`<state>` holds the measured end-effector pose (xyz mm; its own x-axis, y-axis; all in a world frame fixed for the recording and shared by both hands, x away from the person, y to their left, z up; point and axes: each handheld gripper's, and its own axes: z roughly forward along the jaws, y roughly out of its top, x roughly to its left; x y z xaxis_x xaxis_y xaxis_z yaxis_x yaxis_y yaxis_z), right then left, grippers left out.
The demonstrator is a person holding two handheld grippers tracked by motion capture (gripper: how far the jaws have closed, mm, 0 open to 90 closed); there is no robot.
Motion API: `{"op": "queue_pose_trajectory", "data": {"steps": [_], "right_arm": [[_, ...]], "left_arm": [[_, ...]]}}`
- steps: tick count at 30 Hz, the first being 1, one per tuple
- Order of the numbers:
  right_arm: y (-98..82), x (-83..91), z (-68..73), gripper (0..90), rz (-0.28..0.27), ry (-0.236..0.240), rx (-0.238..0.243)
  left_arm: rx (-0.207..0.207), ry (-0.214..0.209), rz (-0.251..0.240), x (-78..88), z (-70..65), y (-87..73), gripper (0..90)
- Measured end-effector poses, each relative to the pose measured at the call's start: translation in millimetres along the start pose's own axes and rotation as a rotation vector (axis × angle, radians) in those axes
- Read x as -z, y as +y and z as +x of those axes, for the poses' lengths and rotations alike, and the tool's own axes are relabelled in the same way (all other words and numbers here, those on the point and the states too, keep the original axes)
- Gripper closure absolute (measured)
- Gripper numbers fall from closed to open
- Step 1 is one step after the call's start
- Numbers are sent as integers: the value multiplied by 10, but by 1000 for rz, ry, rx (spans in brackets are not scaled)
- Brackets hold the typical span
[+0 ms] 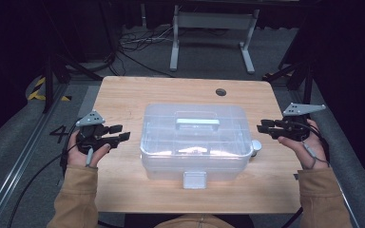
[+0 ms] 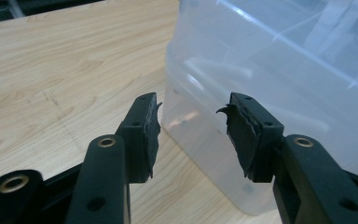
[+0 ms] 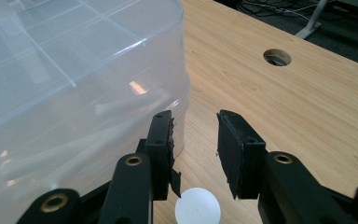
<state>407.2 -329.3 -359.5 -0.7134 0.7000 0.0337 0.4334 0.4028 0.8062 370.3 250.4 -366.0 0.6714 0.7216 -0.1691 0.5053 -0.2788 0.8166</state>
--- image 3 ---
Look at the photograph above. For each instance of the grey metal stand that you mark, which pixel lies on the grey metal stand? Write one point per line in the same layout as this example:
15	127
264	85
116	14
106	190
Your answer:
312	23

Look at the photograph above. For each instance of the small silver cylinder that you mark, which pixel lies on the small silver cylinder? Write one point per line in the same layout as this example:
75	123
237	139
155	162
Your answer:
198	208

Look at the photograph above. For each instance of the clear plastic storage box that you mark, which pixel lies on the clear plastic storage box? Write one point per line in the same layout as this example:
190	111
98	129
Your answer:
74	46

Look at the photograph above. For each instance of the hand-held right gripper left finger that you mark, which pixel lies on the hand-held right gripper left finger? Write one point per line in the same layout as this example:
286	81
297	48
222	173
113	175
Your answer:
160	149

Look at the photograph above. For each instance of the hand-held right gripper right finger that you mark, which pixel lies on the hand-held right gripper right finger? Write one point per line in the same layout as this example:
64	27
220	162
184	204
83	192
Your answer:
242	158

